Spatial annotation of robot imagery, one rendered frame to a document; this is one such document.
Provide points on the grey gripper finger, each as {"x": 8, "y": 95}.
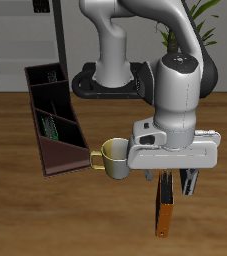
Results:
{"x": 188, "y": 181}
{"x": 148, "y": 174}

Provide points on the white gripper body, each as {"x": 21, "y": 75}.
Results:
{"x": 171, "y": 158}

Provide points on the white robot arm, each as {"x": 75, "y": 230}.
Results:
{"x": 175, "y": 100}

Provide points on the dark brown desk caddy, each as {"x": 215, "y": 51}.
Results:
{"x": 63, "y": 155}

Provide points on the green book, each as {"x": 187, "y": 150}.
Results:
{"x": 50, "y": 127}

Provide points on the black book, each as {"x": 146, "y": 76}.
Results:
{"x": 52, "y": 76}

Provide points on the yellow and white mug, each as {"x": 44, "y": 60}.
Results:
{"x": 115, "y": 161}

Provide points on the green pot plant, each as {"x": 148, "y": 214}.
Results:
{"x": 172, "y": 41}

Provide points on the grey shelf unit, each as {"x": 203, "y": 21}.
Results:
{"x": 18, "y": 50}

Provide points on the dark box on shelf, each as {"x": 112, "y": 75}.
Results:
{"x": 41, "y": 5}

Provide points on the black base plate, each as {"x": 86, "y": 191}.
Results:
{"x": 85, "y": 89}

